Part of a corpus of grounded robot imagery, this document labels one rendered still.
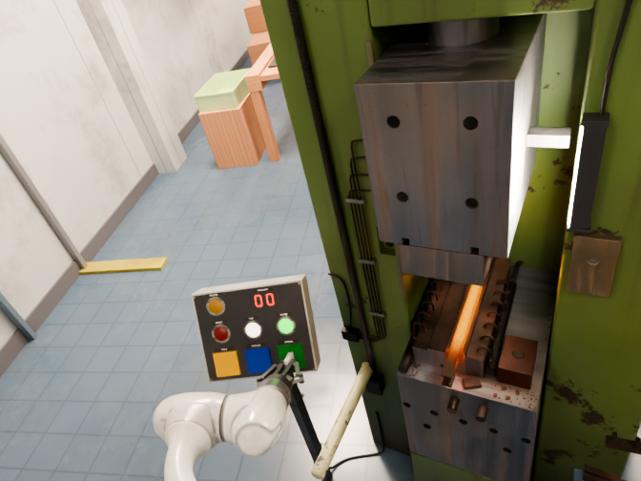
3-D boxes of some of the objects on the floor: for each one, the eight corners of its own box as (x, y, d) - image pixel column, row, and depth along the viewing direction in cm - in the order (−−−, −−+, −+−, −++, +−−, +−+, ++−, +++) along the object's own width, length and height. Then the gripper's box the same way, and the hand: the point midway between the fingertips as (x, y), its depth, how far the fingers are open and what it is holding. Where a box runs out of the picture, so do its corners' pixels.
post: (329, 484, 211) (261, 317, 146) (320, 480, 213) (251, 314, 148) (333, 475, 213) (268, 307, 149) (324, 471, 215) (258, 305, 151)
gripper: (251, 410, 119) (272, 370, 142) (301, 406, 117) (315, 366, 140) (245, 382, 118) (267, 346, 141) (297, 376, 116) (311, 342, 140)
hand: (289, 361), depth 138 cm, fingers closed
